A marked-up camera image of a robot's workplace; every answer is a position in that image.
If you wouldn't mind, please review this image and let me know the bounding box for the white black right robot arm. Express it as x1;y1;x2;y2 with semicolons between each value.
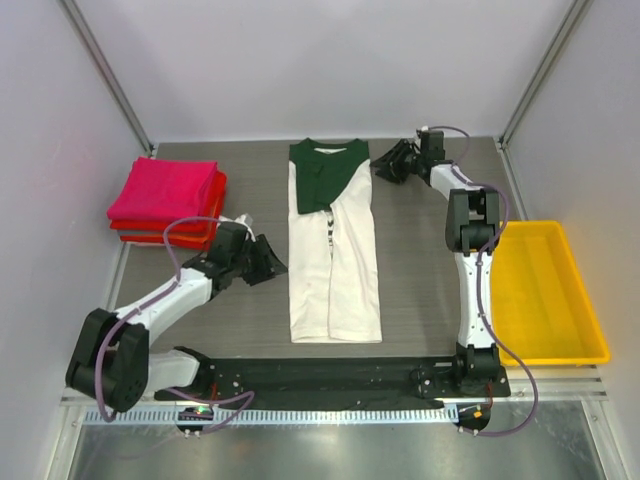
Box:
371;126;502;396

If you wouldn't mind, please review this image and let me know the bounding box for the folded red t-shirt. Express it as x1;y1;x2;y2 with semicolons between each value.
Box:
109;172;227;234

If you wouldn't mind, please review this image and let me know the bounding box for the white slotted cable duct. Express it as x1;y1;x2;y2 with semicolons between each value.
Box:
110;404;458;426

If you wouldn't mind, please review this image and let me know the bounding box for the folded orange t-shirt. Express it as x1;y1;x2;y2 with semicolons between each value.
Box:
119;219;221;249

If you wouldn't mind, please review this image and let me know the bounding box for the yellow plastic bin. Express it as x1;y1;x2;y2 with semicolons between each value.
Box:
491;221;611;366

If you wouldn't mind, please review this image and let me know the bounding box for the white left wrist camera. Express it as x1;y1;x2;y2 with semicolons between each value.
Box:
234;213;255;238

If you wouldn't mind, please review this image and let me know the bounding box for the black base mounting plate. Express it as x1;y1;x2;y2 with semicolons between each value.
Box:
182;352;511;406

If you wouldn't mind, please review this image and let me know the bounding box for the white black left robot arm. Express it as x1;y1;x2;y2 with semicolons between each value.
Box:
65;221;287;422

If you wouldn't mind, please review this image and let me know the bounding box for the white and green raglan t-shirt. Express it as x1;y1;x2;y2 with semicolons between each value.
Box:
288;138;382;344

